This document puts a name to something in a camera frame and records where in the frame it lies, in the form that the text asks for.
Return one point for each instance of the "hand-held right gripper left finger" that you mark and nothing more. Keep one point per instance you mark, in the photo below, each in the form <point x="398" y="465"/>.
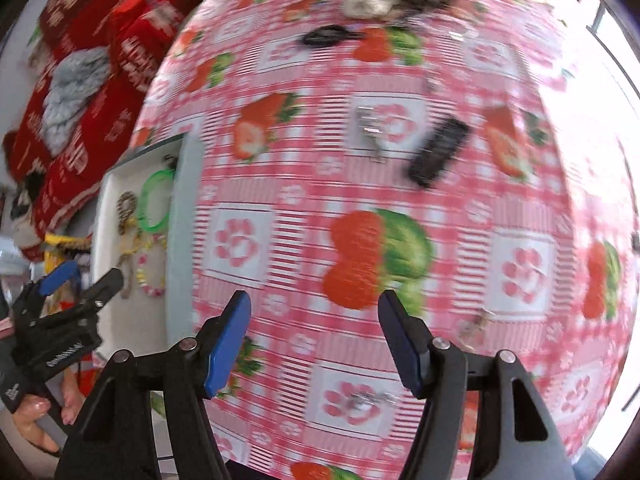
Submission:
<point x="227" y="345"/>

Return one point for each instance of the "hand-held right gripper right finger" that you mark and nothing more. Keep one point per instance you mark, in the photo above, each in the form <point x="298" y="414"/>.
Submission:
<point x="400" y="345"/>

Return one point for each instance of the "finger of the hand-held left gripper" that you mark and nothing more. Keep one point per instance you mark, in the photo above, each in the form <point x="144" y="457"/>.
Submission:
<point x="60" y="277"/>
<point x="102" y="287"/>

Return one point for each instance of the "green bangle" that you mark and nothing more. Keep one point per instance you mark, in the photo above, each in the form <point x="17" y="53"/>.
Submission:
<point x="145" y="210"/>

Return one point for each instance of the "white grey tray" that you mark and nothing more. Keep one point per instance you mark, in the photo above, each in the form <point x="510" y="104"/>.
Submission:
<point x="110" y="195"/>

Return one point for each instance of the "small black claw clip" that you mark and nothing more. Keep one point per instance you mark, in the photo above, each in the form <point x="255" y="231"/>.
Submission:
<point x="170" y="162"/>

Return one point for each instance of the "person's left hand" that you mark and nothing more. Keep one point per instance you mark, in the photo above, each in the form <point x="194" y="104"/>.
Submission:
<point x="37" y="425"/>

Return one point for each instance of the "yellow snack packet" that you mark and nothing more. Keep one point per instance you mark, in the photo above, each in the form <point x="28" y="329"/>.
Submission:
<point x="52" y="255"/>

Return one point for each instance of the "small bronze earring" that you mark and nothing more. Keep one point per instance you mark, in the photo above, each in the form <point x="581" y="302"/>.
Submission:
<point x="472" y="327"/>

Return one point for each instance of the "red printed blanket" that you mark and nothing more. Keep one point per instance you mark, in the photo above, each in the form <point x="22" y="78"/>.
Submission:
<point x="100" y="125"/>

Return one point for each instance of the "grey knitted cloth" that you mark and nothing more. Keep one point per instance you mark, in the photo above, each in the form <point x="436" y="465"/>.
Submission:
<point x="75" y="95"/>

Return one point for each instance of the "black rectangular hair clip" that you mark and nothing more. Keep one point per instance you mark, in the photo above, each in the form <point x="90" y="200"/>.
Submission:
<point x="440" y="152"/>

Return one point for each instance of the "pink strawberry print tablecloth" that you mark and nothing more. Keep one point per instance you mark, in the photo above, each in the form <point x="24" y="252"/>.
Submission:
<point x="300" y="160"/>

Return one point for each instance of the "silver rhinestone hair clip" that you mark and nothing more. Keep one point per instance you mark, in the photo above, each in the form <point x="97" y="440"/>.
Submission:
<point x="367" y="127"/>

